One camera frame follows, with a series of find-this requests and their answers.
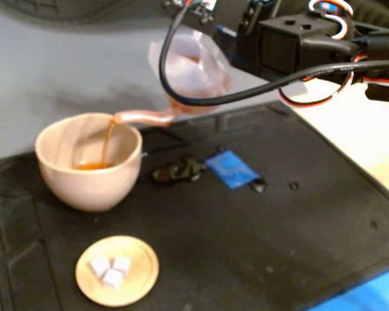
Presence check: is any red white black servo wire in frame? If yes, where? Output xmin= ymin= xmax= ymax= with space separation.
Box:
xmin=307 ymin=0 xmax=355 ymax=41
xmin=277 ymin=53 xmax=389 ymax=107

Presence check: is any black camera cable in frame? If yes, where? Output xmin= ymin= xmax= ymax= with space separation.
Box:
xmin=158 ymin=6 xmax=389 ymax=108

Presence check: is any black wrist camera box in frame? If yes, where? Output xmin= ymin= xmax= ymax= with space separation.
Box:
xmin=161 ymin=0 xmax=220 ymax=35

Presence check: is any small white scrap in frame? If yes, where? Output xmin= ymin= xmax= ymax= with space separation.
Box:
xmin=152 ymin=157 xmax=206 ymax=186

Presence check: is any white sugar cube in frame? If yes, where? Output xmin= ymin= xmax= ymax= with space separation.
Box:
xmin=89 ymin=255 xmax=108 ymax=279
xmin=102 ymin=268 xmax=123 ymax=290
xmin=112 ymin=255 xmax=131 ymax=275

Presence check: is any blue tape patch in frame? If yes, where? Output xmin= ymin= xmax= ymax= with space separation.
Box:
xmin=204 ymin=149 xmax=261 ymax=189

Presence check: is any blue sheet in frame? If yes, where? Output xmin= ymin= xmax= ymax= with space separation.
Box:
xmin=311 ymin=267 xmax=389 ymax=311

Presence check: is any round wooden plate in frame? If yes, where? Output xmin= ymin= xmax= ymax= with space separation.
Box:
xmin=75 ymin=235 xmax=160 ymax=307

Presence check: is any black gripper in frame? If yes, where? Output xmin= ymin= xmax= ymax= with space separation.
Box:
xmin=213 ymin=0 xmax=356 ymax=82

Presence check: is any black work mat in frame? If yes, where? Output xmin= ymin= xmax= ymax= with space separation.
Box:
xmin=0 ymin=100 xmax=389 ymax=311

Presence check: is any beige ceramic cup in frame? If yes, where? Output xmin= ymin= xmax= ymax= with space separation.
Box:
xmin=34 ymin=112 xmax=143 ymax=213

